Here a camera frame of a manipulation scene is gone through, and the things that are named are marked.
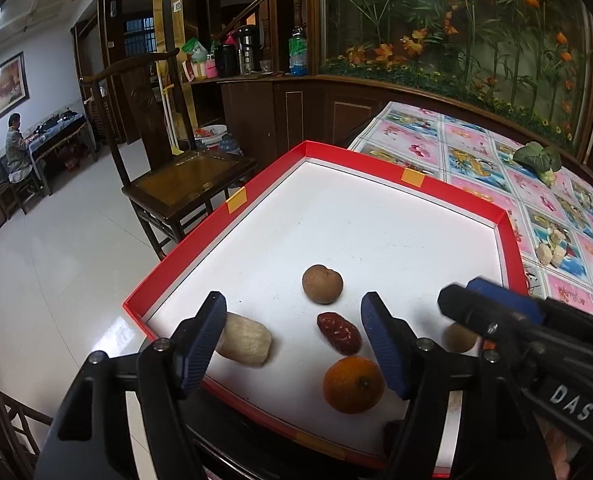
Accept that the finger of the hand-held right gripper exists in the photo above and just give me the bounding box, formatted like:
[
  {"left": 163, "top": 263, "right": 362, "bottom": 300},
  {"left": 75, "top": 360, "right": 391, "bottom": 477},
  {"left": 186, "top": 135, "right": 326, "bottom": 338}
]
[
  {"left": 437, "top": 284, "right": 527, "bottom": 346},
  {"left": 465, "top": 277, "right": 547, "bottom": 324}
]

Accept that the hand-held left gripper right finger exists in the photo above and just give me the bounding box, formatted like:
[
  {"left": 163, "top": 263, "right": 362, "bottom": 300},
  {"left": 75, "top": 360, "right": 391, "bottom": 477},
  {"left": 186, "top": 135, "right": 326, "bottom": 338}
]
[{"left": 361, "top": 291, "right": 550, "bottom": 480}]

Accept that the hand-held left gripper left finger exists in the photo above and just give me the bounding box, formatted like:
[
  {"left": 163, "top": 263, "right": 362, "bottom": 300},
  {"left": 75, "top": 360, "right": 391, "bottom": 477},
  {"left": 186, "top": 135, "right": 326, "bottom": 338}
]
[{"left": 36, "top": 291, "right": 228, "bottom": 480}]

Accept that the brown round fruit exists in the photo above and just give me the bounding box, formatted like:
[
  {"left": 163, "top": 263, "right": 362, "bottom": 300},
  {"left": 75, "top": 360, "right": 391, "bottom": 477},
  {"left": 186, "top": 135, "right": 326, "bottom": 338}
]
[
  {"left": 302, "top": 264, "right": 344, "bottom": 305},
  {"left": 442, "top": 322, "right": 482, "bottom": 355}
]

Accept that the beige lotus root piece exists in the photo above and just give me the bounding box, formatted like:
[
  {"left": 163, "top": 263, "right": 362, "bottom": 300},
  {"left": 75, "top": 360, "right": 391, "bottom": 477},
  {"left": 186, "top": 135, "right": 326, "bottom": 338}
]
[{"left": 214, "top": 312, "right": 274, "bottom": 367}]

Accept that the orange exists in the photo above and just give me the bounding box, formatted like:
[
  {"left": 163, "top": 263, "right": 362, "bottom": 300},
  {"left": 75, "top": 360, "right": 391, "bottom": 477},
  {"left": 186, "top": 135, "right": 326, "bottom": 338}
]
[{"left": 323, "top": 356, "right": 386, "bottom": 415}]

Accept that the red and white cardboard box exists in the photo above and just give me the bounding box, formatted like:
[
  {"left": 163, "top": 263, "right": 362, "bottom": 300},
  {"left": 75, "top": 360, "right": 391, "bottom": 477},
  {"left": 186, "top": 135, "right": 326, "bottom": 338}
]
[{"left": 122, "top": 140, "right": 530, "bottom": 477}]

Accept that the person's right hand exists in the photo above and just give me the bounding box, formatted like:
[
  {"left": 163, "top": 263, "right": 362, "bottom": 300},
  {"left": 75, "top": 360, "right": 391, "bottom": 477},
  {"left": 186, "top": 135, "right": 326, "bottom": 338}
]
[{"left": 537, "top": 412, "right": 578, "bottom": 480}]

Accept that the beige ginger piece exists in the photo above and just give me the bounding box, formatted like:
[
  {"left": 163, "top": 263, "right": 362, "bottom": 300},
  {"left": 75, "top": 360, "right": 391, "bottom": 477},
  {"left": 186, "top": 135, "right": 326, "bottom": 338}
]
[{"left": 535, "top": 241, "right": 569, "bottom": 269}]

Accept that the green broccoli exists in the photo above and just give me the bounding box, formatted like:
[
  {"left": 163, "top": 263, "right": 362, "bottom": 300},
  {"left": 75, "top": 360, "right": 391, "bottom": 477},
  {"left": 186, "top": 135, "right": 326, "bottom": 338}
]
[{"left": 513, "top": 141, "right": 562, "bottom": 187}]

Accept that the dark wooden chair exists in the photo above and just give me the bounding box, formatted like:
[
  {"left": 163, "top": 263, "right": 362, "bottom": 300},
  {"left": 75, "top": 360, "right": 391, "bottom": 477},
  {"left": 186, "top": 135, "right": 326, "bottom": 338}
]
[
  {"left": 78, "top": 49, "right": 258, "bottom": 262},
  {"left": 0, "top": 316, "right": 54, "bottom": 480}
]

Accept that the white basin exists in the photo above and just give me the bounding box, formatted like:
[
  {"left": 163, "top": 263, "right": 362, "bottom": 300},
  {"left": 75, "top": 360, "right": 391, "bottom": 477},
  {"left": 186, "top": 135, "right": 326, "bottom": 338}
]
[{"left": 193, "top": 123, "right": 228, "bottom": 147}]

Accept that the dark low table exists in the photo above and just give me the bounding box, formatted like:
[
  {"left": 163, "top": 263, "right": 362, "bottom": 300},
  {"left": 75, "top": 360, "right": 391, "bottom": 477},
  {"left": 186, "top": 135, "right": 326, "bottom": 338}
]
[{"left": 25, "top": 111, "right": 98, "bottom": 197}]

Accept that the glass tank with artificial flowers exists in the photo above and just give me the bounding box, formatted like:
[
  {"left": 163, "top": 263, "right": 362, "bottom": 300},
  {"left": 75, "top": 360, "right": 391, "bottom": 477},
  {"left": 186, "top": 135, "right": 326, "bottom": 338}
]
[{"left": 317, "top": 0, "right": 593, "bottom": 163}]

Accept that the green packet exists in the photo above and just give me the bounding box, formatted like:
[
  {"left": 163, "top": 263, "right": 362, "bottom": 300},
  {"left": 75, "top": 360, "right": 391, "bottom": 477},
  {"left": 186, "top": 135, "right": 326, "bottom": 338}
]
[{"left": 182, "top": 37, "right": 209, "bottom": 64}]

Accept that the black and silver thermos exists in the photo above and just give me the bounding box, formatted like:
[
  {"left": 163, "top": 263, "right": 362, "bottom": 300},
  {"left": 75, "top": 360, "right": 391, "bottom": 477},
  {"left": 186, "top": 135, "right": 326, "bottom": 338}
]
[{"left": 236, "top": 25, "right": 258, "bottom": 75}]

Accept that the green plastic bottle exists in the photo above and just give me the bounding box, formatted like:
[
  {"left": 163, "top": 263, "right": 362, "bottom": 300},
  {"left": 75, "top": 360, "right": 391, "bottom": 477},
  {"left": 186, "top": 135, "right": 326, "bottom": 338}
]
[{"left": 288, "top": 27, "right": 310, "bottom": 77}]

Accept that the white mop handle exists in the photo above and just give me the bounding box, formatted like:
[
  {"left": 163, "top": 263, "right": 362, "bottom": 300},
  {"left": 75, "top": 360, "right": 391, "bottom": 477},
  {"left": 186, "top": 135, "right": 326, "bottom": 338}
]
[{"left": 158, "top": 79, "right": 183, "bottom": 157}]

